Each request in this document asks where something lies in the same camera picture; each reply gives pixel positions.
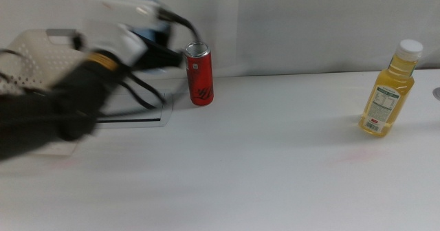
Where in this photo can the yellow juice bottle white cap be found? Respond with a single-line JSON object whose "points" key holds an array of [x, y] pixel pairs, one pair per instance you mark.
{"points": [[385, 110]]}

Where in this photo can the grey round table grommet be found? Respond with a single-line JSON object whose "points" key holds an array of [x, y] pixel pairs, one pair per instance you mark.
{"points": [[437, 94]]}

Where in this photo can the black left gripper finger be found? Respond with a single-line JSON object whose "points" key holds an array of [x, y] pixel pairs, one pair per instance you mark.
{"points": [[177, 60]]}

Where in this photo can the red drink can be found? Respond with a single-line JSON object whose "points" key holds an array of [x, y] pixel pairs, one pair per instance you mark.
{"points": [[199, 76]]}

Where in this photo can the white fabric backdrop curtain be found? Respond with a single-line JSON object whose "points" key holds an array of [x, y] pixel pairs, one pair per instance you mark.
{"points": [[292, 28]]}

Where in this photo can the white perforated plastic basket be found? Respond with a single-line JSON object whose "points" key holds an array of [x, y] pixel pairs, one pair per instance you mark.
{"points": [[41, 62]]}

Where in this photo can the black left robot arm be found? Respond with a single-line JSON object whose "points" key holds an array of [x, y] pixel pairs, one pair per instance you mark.
{"points": [[51, 114]]}

